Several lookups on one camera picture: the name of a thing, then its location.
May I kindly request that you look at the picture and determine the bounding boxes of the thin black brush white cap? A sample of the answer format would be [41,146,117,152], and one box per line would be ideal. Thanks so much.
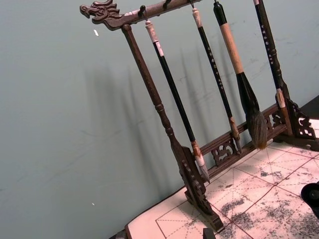
[145,20,211,184]

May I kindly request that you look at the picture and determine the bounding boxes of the dark carved wooden brush rack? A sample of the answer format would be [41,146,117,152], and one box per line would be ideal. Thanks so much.
[79,0,319,234]

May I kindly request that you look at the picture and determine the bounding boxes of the black brush with white characters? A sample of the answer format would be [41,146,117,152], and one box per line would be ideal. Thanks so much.
[191,7,243,155]

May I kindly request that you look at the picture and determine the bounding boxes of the white gridded calligraphy mat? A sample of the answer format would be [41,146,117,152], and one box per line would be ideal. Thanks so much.
[126,140,319,239]

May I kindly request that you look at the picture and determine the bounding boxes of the small black block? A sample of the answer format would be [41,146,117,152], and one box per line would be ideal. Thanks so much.
[202,227,215,239]

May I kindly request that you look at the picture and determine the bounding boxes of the long black brush white characters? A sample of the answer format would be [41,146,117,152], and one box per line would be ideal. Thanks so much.
[252,0,287,109]

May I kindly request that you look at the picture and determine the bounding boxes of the black round ink dish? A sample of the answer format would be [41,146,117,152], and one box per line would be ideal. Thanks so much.
[300,182,319,225]

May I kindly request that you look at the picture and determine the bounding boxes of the large tan handled brush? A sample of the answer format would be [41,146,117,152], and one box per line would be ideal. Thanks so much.
[212,0,269,150]

